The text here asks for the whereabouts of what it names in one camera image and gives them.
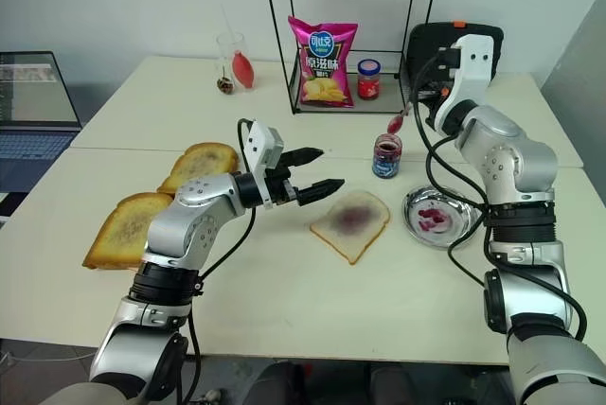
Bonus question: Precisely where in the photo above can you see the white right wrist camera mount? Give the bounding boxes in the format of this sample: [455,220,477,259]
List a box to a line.
[434,34,494,137]

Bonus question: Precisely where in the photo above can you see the red teardrop-shaped object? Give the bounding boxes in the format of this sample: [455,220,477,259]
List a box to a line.
[231,48,259,91]

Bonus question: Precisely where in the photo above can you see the red jam jar with lid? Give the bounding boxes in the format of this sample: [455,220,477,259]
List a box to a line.
[356,59,383,101]

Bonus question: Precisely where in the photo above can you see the jam-covered spoon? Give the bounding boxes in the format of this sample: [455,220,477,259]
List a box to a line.
[386,101,414,136]

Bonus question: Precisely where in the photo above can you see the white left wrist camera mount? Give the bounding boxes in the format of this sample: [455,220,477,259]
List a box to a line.
[244,119,286,210]

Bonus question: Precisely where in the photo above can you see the white bread slice with jam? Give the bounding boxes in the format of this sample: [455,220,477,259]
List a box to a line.
[309,189,393,267]

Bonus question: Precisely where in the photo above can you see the toasted bread slice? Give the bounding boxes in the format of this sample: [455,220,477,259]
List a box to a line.
[156,141,241,196]
[81,191,175,272]

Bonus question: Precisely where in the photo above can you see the thin white floor cable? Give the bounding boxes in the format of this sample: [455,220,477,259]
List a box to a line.
[0,350,98,366]

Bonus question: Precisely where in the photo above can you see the open laptop computer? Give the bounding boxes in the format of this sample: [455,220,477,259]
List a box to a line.
[0,50,84,194]

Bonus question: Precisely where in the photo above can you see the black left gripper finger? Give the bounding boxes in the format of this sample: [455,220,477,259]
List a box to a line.
[297,178,347,208]
[278,146,326,171]

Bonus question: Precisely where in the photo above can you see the black bag with orange tab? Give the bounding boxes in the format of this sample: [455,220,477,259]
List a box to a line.
[406,20,506,95]

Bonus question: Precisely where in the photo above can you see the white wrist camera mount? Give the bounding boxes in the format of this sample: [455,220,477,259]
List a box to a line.
[434,34,494,137]
[244,119,286,210]

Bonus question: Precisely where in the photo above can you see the clear drinking glass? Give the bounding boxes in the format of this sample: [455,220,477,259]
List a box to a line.
[216,31,248,90]

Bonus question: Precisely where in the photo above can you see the dark rounded shape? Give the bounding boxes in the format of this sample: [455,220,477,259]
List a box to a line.
[243,360,312,405]

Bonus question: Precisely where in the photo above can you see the shiny metal dish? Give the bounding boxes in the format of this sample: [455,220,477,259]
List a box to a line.
[401,185,477,251]

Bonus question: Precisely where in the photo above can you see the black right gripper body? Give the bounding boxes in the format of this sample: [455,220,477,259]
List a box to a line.
[419,81,450,132]

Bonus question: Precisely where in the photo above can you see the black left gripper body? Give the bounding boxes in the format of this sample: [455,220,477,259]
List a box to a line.
[263,163,305,208]

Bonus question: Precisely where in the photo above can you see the black wire shelf rack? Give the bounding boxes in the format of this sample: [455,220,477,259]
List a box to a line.
[259,0,445,115]

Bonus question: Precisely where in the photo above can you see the pink potato chips bag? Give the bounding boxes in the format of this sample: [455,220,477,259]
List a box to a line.
[287,15,359,110]

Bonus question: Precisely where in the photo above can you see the open blue-label jam jar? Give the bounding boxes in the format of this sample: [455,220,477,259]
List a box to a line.
[371,133,404,181]

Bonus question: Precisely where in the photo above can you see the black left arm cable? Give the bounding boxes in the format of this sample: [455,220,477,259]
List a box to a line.
[182,116,260,405]

